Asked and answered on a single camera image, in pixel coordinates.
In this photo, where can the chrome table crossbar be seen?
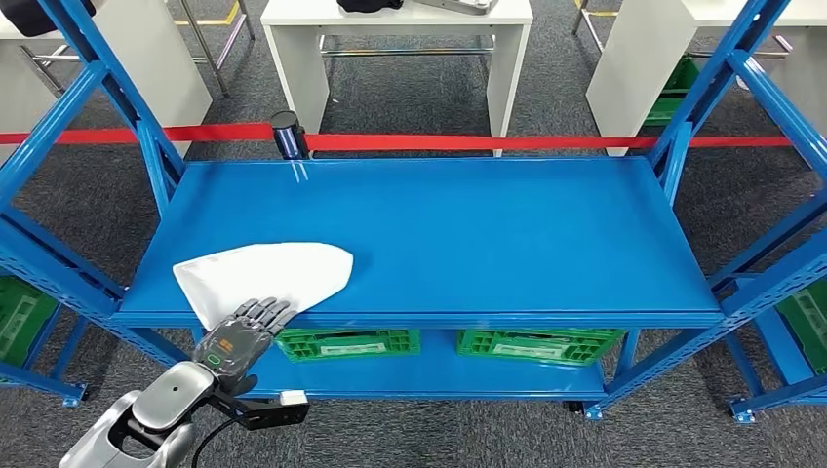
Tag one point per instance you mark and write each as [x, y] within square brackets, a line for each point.
[407, 50]

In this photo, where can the white workbench table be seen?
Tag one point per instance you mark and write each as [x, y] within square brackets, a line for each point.
[297, 71]
[636, 77]
[155, 64]

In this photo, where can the green plastic crate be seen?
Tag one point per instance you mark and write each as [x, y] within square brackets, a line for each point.
[349, 345]
[665, 110]
[807, 323]
[22, 320]
[536, 347]

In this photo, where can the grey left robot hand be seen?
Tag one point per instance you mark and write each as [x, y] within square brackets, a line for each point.
[232, 349]

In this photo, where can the yellow floor tape line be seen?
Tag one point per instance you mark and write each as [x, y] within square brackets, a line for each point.
[604, 13]
[203, 22]

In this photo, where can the chrome tube frame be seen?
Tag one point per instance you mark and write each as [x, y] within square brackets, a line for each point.
[203, 48]
[579, 18]

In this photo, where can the black fabric bag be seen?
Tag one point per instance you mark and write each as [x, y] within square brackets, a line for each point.
[368, 5]
[26, 22]

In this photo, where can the white plastic shell part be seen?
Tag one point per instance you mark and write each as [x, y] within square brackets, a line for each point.
[271, 274]

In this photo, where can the black barrier stanchion post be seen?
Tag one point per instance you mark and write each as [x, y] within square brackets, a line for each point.
[289, 139]

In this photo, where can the red barrier belt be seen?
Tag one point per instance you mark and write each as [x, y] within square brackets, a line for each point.
[452, 143]

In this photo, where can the grey metal plate part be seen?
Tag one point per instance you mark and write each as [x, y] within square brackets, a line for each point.
[459, 5]

